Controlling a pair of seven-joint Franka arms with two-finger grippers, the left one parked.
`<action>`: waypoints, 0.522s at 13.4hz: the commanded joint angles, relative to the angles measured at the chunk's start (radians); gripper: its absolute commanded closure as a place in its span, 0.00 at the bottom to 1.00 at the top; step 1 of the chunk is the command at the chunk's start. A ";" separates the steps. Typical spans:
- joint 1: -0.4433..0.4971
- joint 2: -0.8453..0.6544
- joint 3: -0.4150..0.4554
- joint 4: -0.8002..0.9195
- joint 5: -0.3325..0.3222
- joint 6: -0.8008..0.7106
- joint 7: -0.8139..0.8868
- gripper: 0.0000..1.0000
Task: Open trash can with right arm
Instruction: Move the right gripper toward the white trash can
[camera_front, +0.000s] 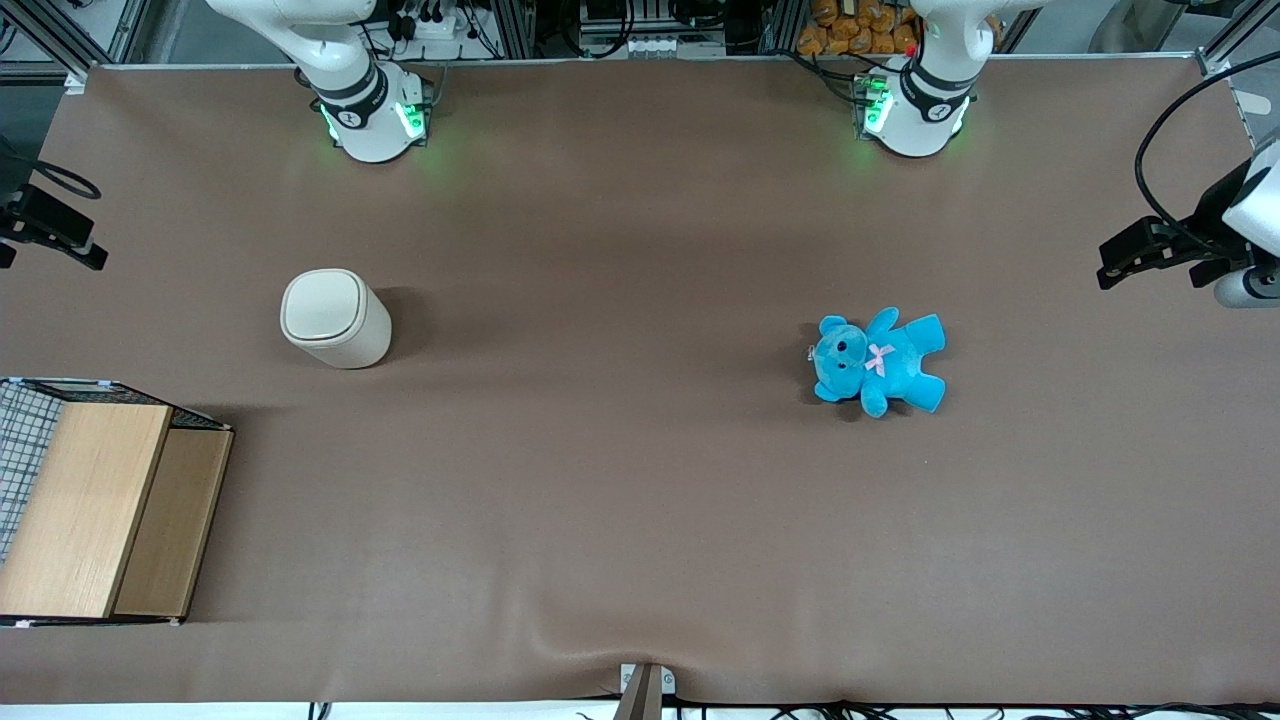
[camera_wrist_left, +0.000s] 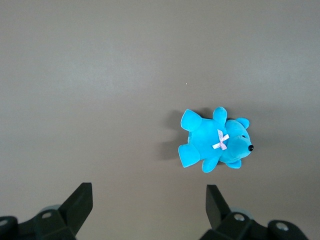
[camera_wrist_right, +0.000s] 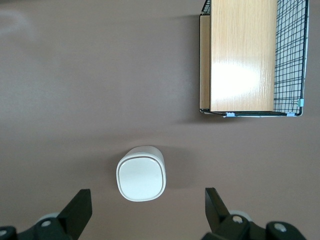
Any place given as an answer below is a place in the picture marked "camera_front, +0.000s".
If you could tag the beige lidded trash can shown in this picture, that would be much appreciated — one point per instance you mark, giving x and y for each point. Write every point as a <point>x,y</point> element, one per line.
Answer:
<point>340,320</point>

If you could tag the blue teddy bear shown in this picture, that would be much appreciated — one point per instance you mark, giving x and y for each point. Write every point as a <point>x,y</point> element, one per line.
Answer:
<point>880,362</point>

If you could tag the large light wooden shelf board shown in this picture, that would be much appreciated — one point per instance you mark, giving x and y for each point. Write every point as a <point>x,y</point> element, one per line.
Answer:
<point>85,505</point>

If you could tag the white power strip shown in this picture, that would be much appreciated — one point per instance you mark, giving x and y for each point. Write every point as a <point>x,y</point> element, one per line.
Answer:
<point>430,24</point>

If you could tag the aluminium frame profile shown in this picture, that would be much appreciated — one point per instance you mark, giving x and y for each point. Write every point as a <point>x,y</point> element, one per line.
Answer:
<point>60,35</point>
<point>1235,40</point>

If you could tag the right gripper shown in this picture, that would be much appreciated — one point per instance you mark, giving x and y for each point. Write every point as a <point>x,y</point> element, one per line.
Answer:
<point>38,221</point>

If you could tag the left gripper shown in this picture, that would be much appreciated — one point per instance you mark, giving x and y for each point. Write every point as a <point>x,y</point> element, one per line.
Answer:
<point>1211,218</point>

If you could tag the brown camera post with bracket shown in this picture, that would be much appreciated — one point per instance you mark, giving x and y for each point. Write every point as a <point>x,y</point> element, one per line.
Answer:
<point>642,692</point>

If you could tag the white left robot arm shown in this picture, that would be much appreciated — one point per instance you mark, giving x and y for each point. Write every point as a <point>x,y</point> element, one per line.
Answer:
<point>915,115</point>

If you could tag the small dark wooden shelf board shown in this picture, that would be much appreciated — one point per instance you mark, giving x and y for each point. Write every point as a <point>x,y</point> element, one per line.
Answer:
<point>170,525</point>

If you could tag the white terminal block row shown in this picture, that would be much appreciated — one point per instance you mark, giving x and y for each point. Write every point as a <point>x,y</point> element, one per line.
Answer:
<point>670,46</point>

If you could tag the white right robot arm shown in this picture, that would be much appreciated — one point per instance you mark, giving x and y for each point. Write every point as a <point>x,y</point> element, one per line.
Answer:
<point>365,110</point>

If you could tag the brown table cover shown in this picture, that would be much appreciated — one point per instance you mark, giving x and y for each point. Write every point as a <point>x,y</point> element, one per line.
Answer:
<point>640,500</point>

